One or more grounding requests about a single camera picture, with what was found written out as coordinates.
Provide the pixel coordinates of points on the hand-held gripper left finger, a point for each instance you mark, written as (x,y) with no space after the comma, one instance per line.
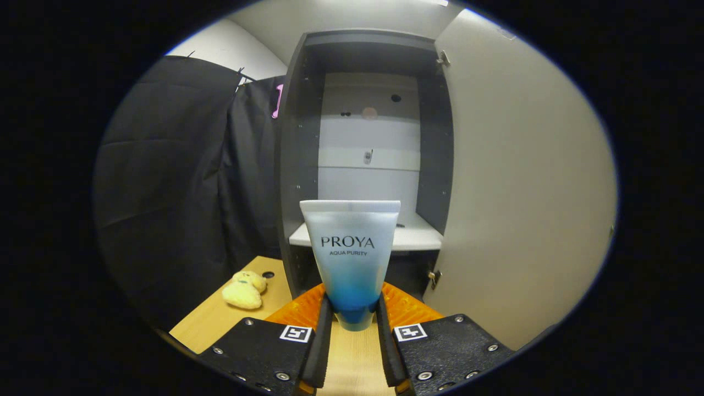
(322,346)

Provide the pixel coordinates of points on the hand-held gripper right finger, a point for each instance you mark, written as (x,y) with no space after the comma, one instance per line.
(386,346)

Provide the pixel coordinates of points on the white blue cosmetic tube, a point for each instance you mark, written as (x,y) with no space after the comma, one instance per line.
(352,264)

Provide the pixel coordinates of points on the beige cabinet door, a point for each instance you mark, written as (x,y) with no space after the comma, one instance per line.
(522,192)

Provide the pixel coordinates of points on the metal door hinge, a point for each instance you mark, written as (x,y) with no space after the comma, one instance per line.
(434,278)
(443,58)

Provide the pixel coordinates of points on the yellow plush toy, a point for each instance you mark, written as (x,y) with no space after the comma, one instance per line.
(242,294)

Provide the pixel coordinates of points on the black backdrop cloth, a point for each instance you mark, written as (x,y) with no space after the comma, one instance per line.
(165,192)

